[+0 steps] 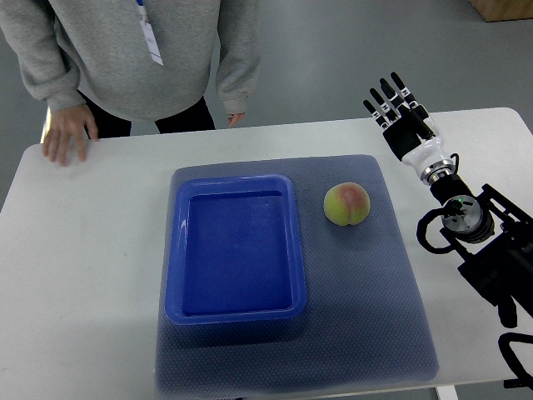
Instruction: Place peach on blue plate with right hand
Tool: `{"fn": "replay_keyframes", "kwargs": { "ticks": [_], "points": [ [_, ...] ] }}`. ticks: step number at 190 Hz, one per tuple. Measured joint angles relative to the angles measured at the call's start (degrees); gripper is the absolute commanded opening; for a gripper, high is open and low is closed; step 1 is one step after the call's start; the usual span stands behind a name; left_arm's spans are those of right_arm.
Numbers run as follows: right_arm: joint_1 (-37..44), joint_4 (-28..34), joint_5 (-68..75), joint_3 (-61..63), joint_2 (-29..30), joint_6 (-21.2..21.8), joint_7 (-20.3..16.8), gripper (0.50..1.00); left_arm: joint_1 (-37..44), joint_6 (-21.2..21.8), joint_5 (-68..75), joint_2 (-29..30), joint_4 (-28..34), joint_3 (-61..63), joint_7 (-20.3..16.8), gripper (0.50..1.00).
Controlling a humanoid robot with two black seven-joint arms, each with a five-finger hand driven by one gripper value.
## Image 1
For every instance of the person's right hand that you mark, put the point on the person's right hand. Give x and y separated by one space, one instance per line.
66 126

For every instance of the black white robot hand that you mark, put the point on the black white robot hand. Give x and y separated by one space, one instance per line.
409 130

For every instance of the person's left hand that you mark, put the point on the person's left hand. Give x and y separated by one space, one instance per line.
235 118

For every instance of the green red peach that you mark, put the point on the green red peach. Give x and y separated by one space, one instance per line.
346 204

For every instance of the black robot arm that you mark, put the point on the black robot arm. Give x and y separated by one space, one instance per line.
493 236

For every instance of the person in grey hoodie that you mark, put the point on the person in grey hoodie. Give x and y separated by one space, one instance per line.
70 52

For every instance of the white blue name badge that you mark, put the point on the white blue name badge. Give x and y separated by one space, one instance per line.
148 33

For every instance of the blue plastic tray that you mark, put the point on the blue plastic tray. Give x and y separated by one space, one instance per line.
235 252

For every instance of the wooden box corner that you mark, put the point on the wooden box corner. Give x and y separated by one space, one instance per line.
503 10

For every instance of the blue grey mesh mat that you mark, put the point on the blue grey mesh mat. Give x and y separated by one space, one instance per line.
364 321

